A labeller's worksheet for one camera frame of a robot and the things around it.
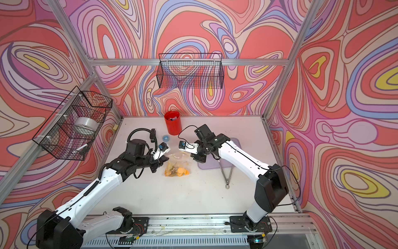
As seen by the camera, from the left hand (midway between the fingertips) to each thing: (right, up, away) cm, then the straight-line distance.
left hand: (168, 158), depth 79 cm
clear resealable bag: (+4, -6, +10) cm, 12 cm away
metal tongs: (+32, -14, +8) cm, 36 cm away
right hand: (+14, 0, +3) cm, 14 cm away
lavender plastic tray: (+24, -6, +14) cm, 28 cm away
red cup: (-2, +21, +27) cm, 34 cm away
